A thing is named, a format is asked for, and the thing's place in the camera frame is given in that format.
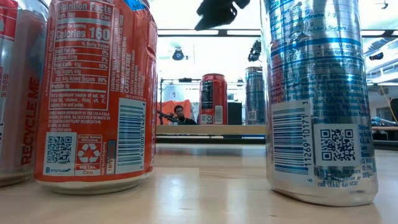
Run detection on black aluminium table frame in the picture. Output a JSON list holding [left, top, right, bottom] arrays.
[[155, 136, 398, 149]]

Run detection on black box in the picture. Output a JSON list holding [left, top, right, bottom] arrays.
[[227, 101, 243, 126]]

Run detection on silver blue energy drink can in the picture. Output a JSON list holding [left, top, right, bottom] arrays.
[[260, 0, 379, 207], [244, 66, 266, 126]]

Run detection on orange panel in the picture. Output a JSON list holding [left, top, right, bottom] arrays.
[[160, 99, 192, 126]]

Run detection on black ceiling rail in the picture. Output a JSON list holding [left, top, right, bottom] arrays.
[[157, 29, 398, 39]]

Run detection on wooden shelf with wire frame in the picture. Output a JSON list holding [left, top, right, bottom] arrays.
[[156, 124, 267, 136]]

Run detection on red cola can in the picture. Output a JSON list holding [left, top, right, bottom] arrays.
[[198, 73, 228, 126]]

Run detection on black metal stand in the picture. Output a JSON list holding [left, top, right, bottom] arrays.
[[159, 77, 202, 126]]

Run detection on silver diet cola can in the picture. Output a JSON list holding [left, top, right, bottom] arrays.
[[0, 0, 50, 187]]

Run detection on plastic wrapped parts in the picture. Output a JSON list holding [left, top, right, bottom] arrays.
[[371, 116, 398, 126]]

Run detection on person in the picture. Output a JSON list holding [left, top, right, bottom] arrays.
[[169, 105, 198, 126]]

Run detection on wooden top workbench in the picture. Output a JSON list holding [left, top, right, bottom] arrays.
[[371, 125, 398, 132]]

